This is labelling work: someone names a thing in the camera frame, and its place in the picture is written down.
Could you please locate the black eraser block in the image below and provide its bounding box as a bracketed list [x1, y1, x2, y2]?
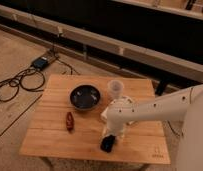
[100, 135, 115, 153]

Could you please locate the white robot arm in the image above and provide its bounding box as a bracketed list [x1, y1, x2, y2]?
[101, 84, 203, 171]

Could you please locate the clear plastic cup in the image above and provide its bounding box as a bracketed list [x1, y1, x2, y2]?
[107, 80, 124, 99]

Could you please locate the black round bowl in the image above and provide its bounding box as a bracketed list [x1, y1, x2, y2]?
[70, 85, 101, 110]

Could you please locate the red brown small object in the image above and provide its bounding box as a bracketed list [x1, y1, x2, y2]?
[66, 112, 74, 131]

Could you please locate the wooden table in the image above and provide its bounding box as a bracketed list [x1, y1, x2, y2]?
[20, 75, 170, 164]

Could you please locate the black power adapter box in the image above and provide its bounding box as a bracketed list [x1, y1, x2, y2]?
[31, 57, 49, 71]

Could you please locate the black cable at right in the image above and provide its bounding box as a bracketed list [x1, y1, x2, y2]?
[166, 119, 181, 138]

